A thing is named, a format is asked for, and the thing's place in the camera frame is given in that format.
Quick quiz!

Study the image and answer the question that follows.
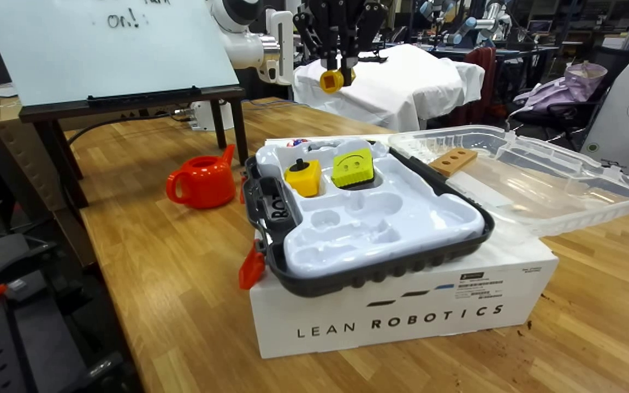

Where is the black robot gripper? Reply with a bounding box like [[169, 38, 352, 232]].
[[292, 0, 387, 79]]

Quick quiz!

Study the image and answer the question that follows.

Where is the yellow toy bolt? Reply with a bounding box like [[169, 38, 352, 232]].
[[319, 69, 355, 93]]

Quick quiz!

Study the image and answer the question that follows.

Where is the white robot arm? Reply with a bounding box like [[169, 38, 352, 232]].
[[205, 0, 387, 93]]

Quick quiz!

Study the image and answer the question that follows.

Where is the black toy tool case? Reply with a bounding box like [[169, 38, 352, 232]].
[[242, 138, 494, 296]]

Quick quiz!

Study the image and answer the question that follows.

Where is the clear plastic case lid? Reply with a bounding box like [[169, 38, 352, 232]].
[[387, 124, 629, 235]]

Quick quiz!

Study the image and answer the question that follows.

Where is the white Lean Robotics box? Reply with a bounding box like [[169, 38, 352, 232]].
[[241, 216, 556, 358]]

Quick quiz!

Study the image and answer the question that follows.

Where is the white cloth covered table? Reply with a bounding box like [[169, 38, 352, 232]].
[[292, 43, 484, 130]]

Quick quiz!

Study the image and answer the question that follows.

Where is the lime green toy block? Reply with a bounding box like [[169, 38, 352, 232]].
[[331, 149, 376, 188]]

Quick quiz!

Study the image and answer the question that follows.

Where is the yellow toy block black knob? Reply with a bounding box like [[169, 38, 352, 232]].
[[284, 160, 320, 197]]

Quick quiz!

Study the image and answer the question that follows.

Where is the wooden toy block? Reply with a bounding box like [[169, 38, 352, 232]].
[[433, 149, 479, 176]]

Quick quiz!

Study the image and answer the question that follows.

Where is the red toy watering can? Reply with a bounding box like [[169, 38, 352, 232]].
[[163, 144, 236, 210]]

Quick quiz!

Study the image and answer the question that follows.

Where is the whiteboard on black easel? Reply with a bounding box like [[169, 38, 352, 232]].
[[0, 0, 244, 208]]

